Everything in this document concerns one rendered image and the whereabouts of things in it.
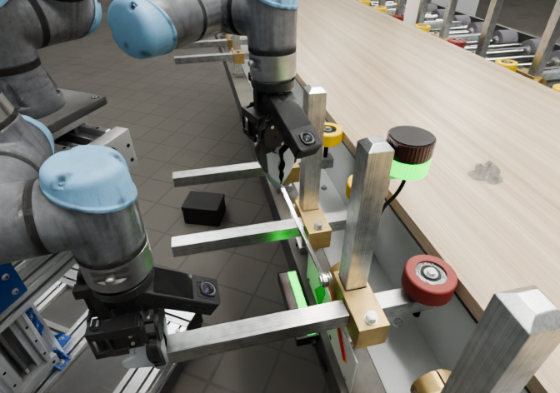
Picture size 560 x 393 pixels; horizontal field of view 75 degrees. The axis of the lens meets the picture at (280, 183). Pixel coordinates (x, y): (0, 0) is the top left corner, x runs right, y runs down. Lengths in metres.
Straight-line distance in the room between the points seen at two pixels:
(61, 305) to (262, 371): 0.78
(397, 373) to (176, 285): 0.52
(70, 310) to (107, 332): 1.09
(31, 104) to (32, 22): 0.15
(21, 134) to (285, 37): 0.36
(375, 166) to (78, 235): 0.33
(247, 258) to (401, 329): 1.08
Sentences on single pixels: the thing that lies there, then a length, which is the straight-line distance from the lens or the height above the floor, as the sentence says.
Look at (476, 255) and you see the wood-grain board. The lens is 0.71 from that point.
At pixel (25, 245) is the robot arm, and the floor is 1.12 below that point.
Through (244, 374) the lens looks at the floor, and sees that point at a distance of 1.52.
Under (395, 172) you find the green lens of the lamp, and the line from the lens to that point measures 0.49.
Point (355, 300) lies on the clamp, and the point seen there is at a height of 0.87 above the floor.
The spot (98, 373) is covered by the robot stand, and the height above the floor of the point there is 0.21.
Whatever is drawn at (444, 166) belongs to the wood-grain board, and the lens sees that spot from 0.92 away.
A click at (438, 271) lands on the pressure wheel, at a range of 0.65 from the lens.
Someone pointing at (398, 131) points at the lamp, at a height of 1.14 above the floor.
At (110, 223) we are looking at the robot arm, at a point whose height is 1.12.
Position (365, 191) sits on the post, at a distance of 0.49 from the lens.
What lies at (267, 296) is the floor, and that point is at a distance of 1.70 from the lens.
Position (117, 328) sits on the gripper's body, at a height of 0.96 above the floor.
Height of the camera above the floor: 1.36
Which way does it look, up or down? 36 degrees down
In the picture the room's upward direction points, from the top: straight up
